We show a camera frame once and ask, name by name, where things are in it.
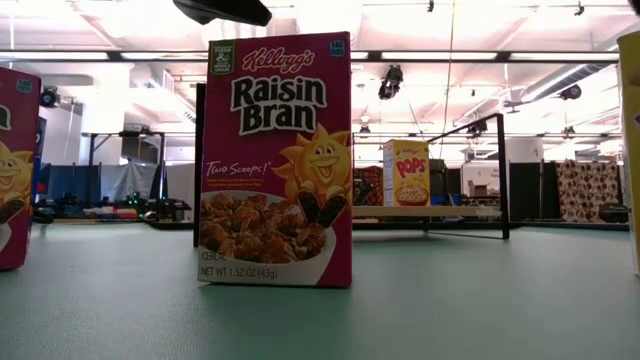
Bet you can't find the cardboard box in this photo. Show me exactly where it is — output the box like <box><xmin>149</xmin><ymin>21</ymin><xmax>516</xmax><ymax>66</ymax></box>
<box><xmin>467</xmin><ymin>179</ymin><xmax>494</xmax><ymax>199</ymax></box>

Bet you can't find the wooden shelf black wire frame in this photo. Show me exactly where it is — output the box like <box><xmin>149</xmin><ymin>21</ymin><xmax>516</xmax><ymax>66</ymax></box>
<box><xmin>193</xmin><ymin>83</ymin><xmax>511</xmax><ymax>249</ymax></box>

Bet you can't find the black hanging camera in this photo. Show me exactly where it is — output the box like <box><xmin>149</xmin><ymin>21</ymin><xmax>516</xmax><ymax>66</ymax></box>
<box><xmin>378</xmin><ymin>63</ymin><xmax>404</xmax><ymax>100</ymax></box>

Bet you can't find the black metal frame stand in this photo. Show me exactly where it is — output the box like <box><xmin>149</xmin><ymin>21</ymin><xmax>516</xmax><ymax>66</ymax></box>
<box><xmin>82</xmin><ymin>130</ymin><xmax>166</xmax><ymax>201</ymax></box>

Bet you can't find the grey tarp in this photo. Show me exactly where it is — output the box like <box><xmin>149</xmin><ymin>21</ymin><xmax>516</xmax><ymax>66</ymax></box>
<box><xmin>99</xmin><ymin>162</ymin><xmax>161</xmax><ymax>201</ymax></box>

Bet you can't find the Raisin Bran cereal box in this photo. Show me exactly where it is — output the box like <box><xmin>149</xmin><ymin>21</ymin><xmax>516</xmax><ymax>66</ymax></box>
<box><xmin>0</xmin><ymin>67</ymin><xmax>42</xmax><ymax>272</ymax></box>
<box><xmin>197</xmin><ymin>30</ymin><xmax>354</xmax><ymax>290</ymax></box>

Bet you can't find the blue partition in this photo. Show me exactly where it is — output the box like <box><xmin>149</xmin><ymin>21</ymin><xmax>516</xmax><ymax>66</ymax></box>
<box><xmin>39</xmin><ymin>163</ymin><xmax>101</xmax><ymax>201</ymax></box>

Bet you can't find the black bag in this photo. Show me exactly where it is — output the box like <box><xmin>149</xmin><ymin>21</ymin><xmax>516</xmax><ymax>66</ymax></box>
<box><xmin>598</xmin><ymin>202</ymin><xmax>630</xmax><ymax>225</ymax></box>

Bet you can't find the Corn Pops cereal box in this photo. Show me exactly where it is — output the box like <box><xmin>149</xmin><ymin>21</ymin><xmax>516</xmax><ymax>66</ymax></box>
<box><xmin>382</xmin><ymin>138</ymin><xmax>431</xmax><ymax>208</ymax></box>
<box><xmin>615</xmin><ymin>30</ymin><xmax>640</xmax><ymax>277</ymax></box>

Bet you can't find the teal table mat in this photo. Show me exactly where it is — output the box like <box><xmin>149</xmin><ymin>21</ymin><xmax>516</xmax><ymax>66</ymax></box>
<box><xmin>0</xmin><ymin>222</ymin><xmax>640</xmax><ymax>360</ymax></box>

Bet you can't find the orange patterned cloth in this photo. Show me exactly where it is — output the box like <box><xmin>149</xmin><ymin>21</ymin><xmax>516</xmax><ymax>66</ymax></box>
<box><xmin>353</xmin><ymin>166</ymin><xmax>384</xmax><ymax>206</ymax></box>

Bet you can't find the brown white patterned cloth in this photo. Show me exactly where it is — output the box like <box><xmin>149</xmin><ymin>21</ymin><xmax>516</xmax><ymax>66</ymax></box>
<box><xmin>554</xmin><ymin>159</ymin><xmax>624</xmax><ymax>224</ymax></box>

